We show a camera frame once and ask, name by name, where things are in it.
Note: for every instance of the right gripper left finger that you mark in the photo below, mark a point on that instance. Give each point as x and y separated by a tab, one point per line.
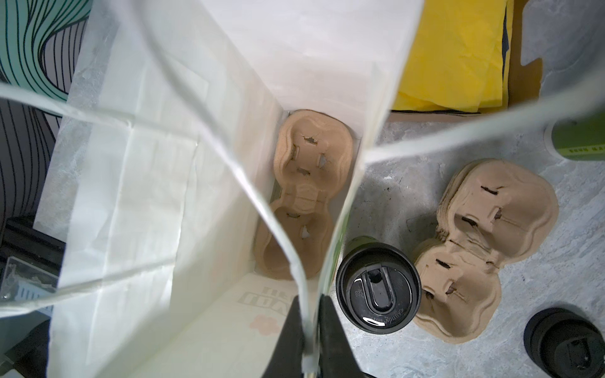
286	360

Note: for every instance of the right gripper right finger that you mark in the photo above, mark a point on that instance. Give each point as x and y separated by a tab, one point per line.
336	357

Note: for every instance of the green paper coffee cup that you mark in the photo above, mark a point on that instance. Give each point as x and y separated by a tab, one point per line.
357	242

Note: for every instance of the brown pulp carrier single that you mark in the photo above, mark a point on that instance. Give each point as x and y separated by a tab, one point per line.
311	164

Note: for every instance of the white paper takeout bag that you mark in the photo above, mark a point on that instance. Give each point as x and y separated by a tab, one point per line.
178	170

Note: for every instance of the black coffee lid stack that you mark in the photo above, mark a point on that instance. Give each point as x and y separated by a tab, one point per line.
564	344

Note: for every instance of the brown pulp cup carrier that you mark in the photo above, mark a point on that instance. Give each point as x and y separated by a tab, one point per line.
493	213

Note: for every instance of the yellow napkin stack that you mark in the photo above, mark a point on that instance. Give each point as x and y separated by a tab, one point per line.
460	58

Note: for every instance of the stack of green paper cups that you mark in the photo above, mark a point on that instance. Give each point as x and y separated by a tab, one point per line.
580	140

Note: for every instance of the brown cardboard napkin tray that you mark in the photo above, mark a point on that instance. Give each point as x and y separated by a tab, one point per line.
524	81

